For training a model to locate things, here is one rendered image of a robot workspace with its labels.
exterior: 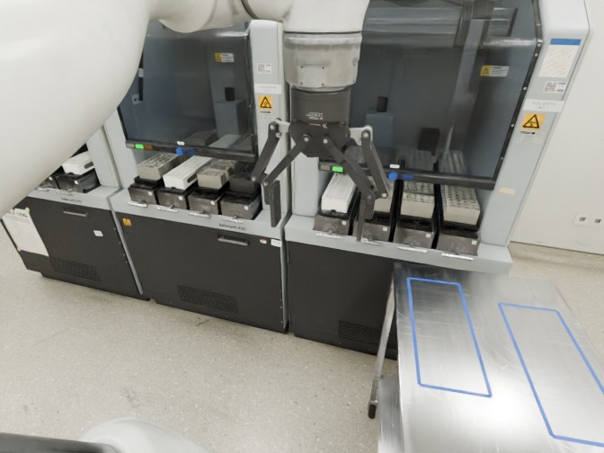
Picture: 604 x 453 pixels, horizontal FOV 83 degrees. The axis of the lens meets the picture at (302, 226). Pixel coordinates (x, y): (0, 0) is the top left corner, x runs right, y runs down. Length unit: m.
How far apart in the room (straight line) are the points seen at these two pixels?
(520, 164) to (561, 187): 1.38
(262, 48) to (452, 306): 0.99
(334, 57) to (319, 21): 0.04
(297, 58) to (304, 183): 0.99
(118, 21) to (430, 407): 0.76
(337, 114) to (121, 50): 0.29
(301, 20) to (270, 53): 0.87
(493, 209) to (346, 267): 0.58
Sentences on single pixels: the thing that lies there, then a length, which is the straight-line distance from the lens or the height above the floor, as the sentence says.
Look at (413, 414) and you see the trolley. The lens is 0.79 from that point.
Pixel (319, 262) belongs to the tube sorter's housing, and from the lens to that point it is 1.44.
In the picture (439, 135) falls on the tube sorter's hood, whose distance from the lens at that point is 1.24.
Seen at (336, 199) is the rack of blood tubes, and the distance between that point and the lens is 1.32.
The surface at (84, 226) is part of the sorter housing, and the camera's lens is 2.08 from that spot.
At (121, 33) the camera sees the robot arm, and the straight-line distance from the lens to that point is 0.20.
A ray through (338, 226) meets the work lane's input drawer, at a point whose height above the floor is 0.77.
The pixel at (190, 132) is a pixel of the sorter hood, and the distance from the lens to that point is 1.49.
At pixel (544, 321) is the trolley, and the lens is 1.08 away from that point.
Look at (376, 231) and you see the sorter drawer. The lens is 1.31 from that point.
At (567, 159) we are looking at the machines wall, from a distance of 2.62.
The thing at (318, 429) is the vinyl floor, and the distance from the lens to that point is 1.66.
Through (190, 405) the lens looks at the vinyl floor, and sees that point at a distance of 1.78.
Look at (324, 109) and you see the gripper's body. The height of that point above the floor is 1.38.
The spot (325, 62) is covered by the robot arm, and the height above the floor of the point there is 1.43.
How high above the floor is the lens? 1.49
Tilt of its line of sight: 33 degrees down
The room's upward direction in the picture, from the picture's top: straight up
